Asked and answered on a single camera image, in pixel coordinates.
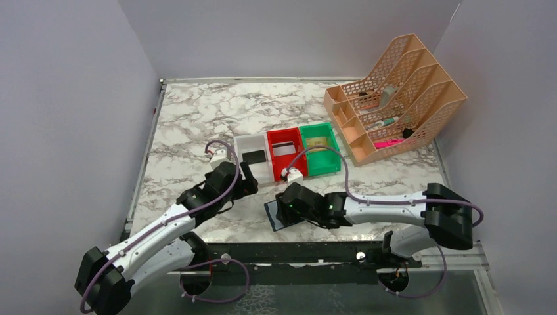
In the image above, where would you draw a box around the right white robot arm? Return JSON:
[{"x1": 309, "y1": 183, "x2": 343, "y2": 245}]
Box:
[{"x1": 265, "y1": 183, "x2": 474, "y2": 261}]

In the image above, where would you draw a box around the green plastic bin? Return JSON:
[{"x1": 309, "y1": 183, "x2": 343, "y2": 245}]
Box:
[{"x1": 299, "y1": 123, "x2": 341, "y2": 177}]

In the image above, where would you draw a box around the black card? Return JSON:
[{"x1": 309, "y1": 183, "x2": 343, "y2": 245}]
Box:
[{"x1": 242, "y1": 150, "x2": 267, "y2": 165}]

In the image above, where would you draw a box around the black binder clip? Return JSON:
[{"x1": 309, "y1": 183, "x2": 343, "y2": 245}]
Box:
[{"x1": 402, "y1": 128, "x2": 414, "y2": 139}]

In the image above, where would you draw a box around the red plastic bin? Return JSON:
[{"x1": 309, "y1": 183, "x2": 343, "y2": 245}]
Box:
[{"x1": 266, "y1": 127, "x2": 305, "y2": 182}]

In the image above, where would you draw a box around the navy blue card holder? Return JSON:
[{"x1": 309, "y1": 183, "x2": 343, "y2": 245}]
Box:
[{"x1": 264, "y1": 201, "x2": 304, "y2": 232}]

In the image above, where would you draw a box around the peach desk organizer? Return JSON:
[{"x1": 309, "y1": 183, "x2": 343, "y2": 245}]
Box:
[{"x1": 324, "y1": 33, "x2": 468, "y2": 167}]

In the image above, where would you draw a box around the white grey card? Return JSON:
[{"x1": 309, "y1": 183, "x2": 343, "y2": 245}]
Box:
[{"x1": 272, "y1": 142, "x2": 296, "y2": 157}]

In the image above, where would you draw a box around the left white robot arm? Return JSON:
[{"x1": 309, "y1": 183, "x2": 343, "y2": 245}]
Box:
[{"x1": 74, "y1": 161, "x2": 258, "y2": 314}]

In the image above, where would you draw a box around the gold card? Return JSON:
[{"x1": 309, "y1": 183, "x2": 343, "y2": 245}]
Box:
[{"x1": 305, "y1": 136, "x2": 329, "y2": 152}]

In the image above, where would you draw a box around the black front rail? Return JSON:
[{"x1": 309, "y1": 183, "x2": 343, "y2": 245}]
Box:
[{"x1": 179, "y1": 241, "x2": 422, "y2": 293}]

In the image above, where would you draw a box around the grey eraser block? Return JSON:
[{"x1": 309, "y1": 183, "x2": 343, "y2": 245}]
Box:
[{"x1": 379, "y1": 85, "x2": 399, "y2": 108}]

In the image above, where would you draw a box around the green capped marker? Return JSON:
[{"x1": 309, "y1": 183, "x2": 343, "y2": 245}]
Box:
[{"x1": 366, "y1": 116, "x2": 399, "y2": 131}]

